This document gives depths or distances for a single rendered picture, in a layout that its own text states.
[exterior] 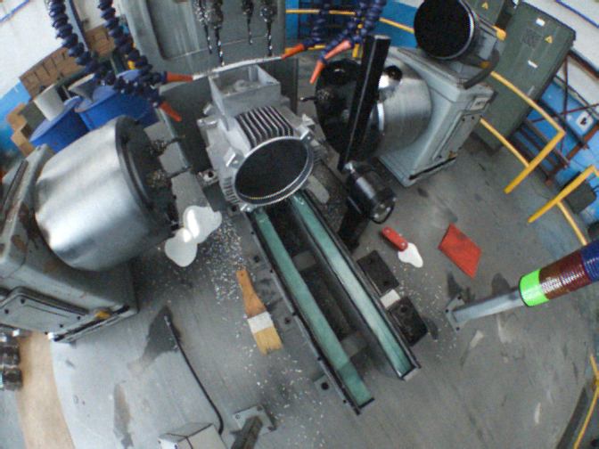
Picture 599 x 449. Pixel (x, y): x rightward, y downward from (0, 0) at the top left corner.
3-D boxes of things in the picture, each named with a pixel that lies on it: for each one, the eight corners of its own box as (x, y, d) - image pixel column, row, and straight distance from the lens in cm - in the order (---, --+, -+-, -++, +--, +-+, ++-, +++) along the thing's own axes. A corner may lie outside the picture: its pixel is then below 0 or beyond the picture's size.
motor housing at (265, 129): (212, 164, 58) (190, 98, 48) (279, 140, 61) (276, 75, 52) (236, 224, 45) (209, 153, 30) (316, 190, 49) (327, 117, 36)
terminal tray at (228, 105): (214, 107, 50) (206, 77, 47) (259, 93, 52) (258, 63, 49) (227, 134, 39) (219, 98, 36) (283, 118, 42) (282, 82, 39)
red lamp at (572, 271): (555, 270, 44) (578, 258, 42) (561, 251, 49) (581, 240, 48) (570, 299, 46) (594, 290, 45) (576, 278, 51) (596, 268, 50)
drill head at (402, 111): (285, 134, 64) (284, 47, 53) (385, 110, 87) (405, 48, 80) (333, 194, 49) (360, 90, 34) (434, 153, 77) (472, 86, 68)
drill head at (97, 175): (79, 225, 75) (14, 167, 66) (184, 170, 61) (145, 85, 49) (78, 309, 62) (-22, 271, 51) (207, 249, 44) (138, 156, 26)
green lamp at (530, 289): (515, 288, 48) (534, 280, 46) (524, 271, 53) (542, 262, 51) (529, 313, 51) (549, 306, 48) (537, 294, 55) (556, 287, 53)
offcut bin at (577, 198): (576, 208, 543) (608, 182, 530) (575, 218, 500) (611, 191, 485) (560, 187, 531) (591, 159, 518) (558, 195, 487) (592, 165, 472)
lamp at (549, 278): (534, 280, 46) (555, 270, 44) (542, 262, 51) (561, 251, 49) (549, 306, 48) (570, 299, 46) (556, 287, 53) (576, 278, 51)
